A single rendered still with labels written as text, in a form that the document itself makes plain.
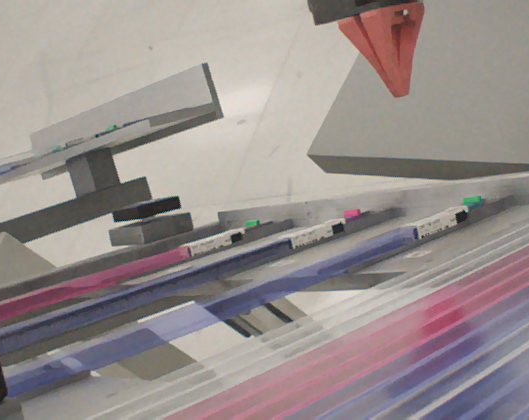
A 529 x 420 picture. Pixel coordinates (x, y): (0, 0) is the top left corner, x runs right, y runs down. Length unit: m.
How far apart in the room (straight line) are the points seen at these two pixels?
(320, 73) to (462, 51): 1.32
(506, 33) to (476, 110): 0.10
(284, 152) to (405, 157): 1.26
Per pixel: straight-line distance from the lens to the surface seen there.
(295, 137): 2.24
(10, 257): 1.02
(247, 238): 0.79
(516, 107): 0.94
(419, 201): 0.74
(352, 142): 1.06
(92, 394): 0.39
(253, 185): 2.24
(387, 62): 0.79
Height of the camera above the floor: 1.21
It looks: 34 degrees down
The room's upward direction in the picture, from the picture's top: 50 degrees counter-clockwise
